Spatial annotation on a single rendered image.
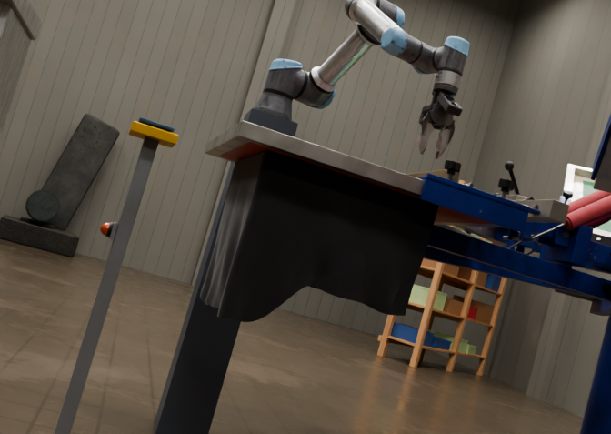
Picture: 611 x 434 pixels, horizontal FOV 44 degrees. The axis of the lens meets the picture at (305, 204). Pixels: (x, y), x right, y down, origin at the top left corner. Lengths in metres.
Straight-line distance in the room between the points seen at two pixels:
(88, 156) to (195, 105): 1.84
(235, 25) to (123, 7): 1.71
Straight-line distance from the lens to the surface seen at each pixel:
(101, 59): 12.03
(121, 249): 2.17
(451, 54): 2.34
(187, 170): 11.82
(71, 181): 11.30
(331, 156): 1.87
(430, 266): 8.72
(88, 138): 11.34
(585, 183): 3.94
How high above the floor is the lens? 0.69
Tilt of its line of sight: 5 degrees up
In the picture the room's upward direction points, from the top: 16 degrees clockwise
